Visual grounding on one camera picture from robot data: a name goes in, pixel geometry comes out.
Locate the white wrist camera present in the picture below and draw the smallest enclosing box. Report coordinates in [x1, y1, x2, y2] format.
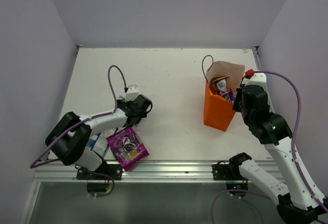
[125, 85, 139, 101]
[240, 69, 267, 88]

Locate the magenta purple snack bag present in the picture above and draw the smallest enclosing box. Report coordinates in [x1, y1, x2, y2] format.
[107, 127, 149, 171]

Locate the red brown snack bag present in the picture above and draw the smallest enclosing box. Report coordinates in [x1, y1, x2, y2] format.
[209, 76, 229, 95]

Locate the orange paper bag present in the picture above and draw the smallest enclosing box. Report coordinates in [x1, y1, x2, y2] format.
[202, 55, 245, 131]

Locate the purple Fox's candy bag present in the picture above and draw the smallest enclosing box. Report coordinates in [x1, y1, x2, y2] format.
[218, 88, 236, 104]

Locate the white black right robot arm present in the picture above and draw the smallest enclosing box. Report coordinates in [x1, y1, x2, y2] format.
[228, 85, 327, 223]

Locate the front aluminium rail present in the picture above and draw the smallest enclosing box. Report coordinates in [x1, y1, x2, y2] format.
[33, 161, 228, 183]

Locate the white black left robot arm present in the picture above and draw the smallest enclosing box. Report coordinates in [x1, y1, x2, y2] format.
[45, 94, 153, 179]

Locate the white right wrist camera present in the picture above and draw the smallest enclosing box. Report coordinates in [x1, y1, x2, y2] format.
[240, 69, 267, 88]

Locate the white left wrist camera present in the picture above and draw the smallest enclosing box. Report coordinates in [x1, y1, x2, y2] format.
[125, 85, 139, 101]

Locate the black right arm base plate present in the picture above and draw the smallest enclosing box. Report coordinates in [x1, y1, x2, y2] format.
[212, 161, 244, 181]

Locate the blue white snack bag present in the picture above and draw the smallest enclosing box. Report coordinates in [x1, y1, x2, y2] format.
[87, 129, 114, 157]

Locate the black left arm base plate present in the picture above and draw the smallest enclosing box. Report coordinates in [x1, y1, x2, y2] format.
[76, 163, 123, 180]

